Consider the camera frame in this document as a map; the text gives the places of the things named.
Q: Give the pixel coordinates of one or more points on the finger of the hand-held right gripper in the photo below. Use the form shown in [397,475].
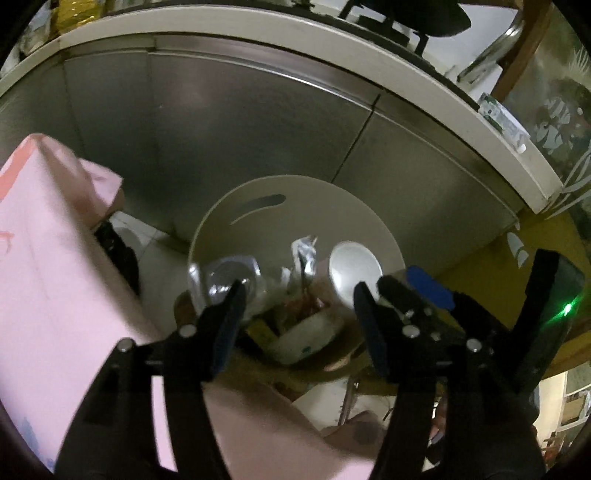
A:
[429,286]
[397,295]

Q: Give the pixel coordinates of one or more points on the wooden framed glass door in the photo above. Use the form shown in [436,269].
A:
[554,101]

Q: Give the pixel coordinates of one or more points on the silver brown foil wrapper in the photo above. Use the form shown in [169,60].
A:
[304,256]

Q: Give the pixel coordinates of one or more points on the pink floral tablecloth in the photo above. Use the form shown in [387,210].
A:
[46,277]

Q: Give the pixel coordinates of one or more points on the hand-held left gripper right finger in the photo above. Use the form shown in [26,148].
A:
[374,332]

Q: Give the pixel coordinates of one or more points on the black frying pan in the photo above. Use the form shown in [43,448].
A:
[415,16]

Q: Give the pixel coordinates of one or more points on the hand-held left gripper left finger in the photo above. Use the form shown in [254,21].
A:
[228,323]

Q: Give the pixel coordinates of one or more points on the clear bottle with green label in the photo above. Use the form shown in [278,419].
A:
[228,277]

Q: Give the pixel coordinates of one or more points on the green white packet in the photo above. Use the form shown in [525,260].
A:
[501,121]

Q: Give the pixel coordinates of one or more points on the large cooking oil bottle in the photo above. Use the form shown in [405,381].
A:
[76,14]

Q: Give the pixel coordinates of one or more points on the white paper cup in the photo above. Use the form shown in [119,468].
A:
[355,272]

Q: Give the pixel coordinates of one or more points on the beige round bin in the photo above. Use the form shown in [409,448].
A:
[295,207]

